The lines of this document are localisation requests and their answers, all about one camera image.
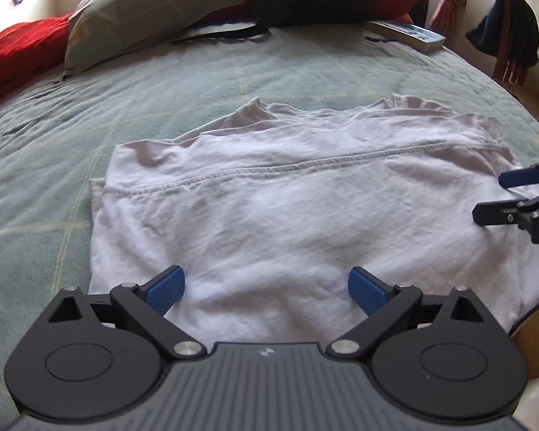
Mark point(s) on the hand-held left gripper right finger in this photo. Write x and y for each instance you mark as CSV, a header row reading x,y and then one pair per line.
x,y
364,292

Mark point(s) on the white printed long-sleeve shirt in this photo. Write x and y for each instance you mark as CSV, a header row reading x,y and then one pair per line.
x,y
296,197

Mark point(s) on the paperback book with blue cover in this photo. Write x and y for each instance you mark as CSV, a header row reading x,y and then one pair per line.
x,y
413,36

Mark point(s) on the grey pillow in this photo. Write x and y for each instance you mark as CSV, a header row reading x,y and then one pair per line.
x,y
134,13

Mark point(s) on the wooden chair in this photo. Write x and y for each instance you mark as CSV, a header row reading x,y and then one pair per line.
x,y
516,72

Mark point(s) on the orange curtain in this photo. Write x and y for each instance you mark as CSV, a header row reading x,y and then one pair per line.
x,y
451,4

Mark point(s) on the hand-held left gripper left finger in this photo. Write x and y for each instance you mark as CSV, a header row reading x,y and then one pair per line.
x,y
166,289

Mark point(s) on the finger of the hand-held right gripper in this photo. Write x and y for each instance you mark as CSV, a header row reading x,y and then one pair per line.
x,y
498,213
519,177

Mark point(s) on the red pillow at headboard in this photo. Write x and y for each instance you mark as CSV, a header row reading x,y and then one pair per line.
x,y
22,49

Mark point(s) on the dark green garment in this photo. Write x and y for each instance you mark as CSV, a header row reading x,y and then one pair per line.
x,y
507,27

